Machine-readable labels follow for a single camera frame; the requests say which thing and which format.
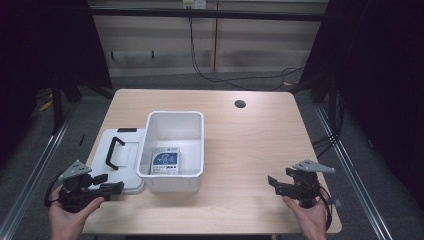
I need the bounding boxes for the right hand-held gripper cable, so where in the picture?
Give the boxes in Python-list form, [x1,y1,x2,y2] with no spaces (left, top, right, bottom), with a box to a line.
[317,184,334,232]

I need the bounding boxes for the black floor cables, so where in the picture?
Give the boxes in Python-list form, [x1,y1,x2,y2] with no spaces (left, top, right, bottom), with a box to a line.
[310,94,346,159]

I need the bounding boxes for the blue and white box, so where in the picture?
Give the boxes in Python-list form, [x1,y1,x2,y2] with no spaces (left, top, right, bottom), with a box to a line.
[150,146,181,176]

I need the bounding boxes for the black metal stand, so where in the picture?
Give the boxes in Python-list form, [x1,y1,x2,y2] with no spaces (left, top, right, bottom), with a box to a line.
[50,78,65,135]

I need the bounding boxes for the hand-held gripper cable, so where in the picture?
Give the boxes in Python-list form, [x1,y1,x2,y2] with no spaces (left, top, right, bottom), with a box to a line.
[44,172,65,208]
[317,184,334,232]

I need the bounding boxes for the metal floor rail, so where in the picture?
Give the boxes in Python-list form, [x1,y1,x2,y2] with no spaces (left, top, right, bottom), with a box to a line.
[0,109,76,240]
[313,104,398,240]

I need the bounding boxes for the person's right hand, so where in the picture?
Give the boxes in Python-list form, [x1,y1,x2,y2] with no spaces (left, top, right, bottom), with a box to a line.
[282,194,332,240]

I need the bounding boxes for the black horizontal frame bar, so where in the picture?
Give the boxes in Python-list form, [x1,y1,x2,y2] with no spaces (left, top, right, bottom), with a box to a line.
[89,7,327,23]

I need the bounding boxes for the white wall socket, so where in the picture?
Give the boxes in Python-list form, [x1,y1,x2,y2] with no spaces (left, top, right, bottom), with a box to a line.
[182,0,207,10]

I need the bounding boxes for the white plastic storage bin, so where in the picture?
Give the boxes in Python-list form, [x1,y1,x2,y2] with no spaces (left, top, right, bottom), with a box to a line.
[136,110,205,194]

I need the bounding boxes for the person's left hand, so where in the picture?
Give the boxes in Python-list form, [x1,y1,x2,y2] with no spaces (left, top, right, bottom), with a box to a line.
[49,187,105,240]

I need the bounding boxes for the black curtain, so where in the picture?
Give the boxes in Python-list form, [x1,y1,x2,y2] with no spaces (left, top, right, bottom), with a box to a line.
[293,0,424,209]
[0,0,114,164]

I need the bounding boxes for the left hand-held gripper cable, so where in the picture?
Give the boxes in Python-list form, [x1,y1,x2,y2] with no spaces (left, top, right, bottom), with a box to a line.
[44,172,65,208]

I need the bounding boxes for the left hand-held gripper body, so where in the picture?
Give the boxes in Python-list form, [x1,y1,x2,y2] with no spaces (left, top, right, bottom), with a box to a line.
[58,159,108,214]

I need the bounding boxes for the long black wall cable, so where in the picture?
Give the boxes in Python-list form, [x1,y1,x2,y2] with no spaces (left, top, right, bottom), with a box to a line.
[187,16,305,92]

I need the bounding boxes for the white lid with black handle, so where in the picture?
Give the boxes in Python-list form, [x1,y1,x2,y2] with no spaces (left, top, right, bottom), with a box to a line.
[89,127,147,196]

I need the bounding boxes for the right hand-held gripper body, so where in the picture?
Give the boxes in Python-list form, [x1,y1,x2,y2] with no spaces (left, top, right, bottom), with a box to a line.
[284,159,336,210]

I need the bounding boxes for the yellow floor object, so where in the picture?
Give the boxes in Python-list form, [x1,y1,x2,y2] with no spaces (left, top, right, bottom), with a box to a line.
[38,99,55,113]

